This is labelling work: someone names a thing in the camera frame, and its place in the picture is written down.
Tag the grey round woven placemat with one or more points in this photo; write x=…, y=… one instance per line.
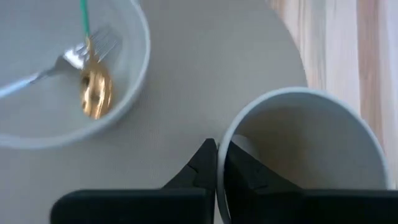
x=192, y=77

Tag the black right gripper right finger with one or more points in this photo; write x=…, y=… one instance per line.
x=295, y=208

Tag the white paper cup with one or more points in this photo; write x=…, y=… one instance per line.
x=311, y=140

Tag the white round bowl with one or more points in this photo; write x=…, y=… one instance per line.
x=37, y=40

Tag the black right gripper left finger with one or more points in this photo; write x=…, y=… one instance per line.
x=140, y=208

